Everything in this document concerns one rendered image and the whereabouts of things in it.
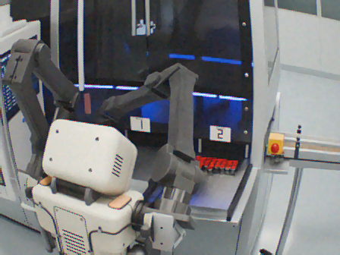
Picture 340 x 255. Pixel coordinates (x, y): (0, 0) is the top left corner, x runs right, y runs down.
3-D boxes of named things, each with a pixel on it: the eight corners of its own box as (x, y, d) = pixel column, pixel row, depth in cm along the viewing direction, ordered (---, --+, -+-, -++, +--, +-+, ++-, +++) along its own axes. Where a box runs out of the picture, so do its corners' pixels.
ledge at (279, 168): (266, 157, 188) (266, 153, 187) (290, 159, 184) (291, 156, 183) (262, 172, 176) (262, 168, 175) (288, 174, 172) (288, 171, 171)
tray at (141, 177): (122, 142, 203) (121, 135, 202) (177, 149, 195) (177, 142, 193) (90, 177, 174) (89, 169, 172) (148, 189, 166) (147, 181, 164)
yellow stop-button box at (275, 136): (269, 146, 177) (270, 130, 174) (283, 147, 175) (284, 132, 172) (266, 153, 171) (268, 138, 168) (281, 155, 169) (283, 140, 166)
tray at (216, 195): (187, 164, 183) (187, 156, 182) (247, 171, 175) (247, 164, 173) (157, 207, 154) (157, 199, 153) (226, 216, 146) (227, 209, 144)
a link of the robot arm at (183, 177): (171, 191, 97) (189, 199, 100) (183, 152, 102) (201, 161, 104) (149, 195, 105) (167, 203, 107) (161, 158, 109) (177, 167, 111)
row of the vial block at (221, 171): (193, 171, 177) (193, 161, 176) (235, 175, 172) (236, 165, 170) (191, 173, 176) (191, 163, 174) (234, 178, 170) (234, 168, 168)
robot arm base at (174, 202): (139, 212, 96) (188, 221, 92) (148, 181, 100) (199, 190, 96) (149, 221, 103) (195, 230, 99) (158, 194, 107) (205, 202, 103)
